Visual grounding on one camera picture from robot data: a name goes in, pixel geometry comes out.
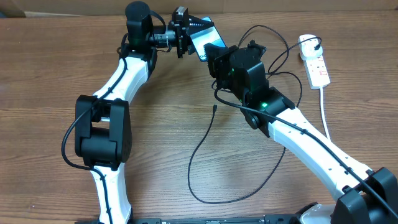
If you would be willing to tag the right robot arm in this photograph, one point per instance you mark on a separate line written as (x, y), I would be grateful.
(361, 195)

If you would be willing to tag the Samsung Galaxy smartphone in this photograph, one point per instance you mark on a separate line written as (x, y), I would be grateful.
(198, 41)

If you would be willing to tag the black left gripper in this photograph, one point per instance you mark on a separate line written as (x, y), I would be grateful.
(182, 27)

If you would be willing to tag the white charger plug adapter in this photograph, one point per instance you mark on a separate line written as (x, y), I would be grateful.
(310, 46)

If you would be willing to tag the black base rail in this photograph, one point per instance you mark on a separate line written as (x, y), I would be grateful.
(266, 219)

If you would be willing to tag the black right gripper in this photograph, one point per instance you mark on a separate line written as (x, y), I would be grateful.
(213, 53)

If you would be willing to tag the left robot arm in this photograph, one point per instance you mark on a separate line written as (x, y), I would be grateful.
(103, 137)

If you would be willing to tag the white power strip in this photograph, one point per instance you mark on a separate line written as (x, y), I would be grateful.
(317, 73)

